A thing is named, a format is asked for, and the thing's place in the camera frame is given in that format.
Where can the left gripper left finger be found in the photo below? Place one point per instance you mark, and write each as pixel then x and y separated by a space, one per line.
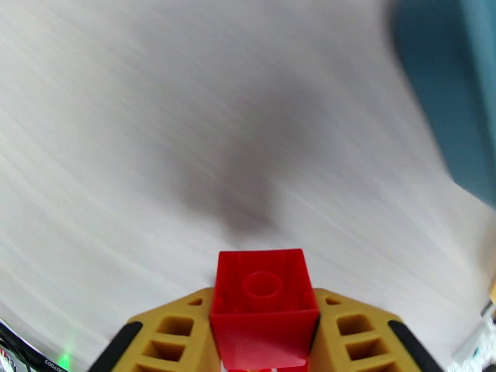
pixel 162 343

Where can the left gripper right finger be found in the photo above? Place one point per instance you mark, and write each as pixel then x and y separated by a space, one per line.
pixel 368 343

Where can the square red lego brick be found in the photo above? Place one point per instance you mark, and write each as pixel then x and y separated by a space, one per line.
pixel 263 336

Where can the teal plastic bin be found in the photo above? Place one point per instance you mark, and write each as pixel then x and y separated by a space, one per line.
pixel 445 92

